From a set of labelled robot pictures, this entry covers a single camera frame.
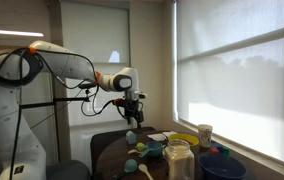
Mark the white plastic spoon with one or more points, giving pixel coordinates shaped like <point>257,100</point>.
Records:
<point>144,168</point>

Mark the yellow lemon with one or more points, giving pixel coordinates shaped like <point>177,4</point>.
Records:
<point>140,146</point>

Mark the yellow bowl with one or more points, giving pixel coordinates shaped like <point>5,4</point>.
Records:
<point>183,138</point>

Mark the grey-blue chair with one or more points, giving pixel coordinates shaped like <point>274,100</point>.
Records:
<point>67,170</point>

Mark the patterned paper cup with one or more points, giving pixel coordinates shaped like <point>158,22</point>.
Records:
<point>204,135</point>

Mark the black camera stand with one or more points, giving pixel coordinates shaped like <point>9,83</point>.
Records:
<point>56,133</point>

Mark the dark blue bowl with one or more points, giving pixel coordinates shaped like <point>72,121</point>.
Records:
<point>222,168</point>

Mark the ceiling strip light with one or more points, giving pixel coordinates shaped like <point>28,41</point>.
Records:
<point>12,32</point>

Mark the white paper sheet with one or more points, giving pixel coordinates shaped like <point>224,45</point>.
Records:
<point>169,134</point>
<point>157,137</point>

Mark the large teal measuring cup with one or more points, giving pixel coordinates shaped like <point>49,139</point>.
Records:
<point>155,149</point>

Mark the wide white roller blind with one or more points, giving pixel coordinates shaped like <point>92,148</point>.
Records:
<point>235,83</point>

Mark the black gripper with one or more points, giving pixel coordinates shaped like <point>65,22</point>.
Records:
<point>133,108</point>

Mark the blue block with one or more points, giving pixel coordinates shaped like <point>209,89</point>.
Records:
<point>219,147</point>

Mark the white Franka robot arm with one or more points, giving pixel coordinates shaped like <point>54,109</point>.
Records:
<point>2,133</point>

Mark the red block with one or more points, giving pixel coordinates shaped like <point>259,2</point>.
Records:
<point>214,150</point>

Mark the glass jar of rice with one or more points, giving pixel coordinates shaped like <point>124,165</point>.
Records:
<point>179,161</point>

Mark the green block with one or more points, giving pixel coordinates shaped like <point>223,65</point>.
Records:
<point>226,151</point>

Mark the narrow white roller blind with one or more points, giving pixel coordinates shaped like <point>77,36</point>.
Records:
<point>95,33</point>

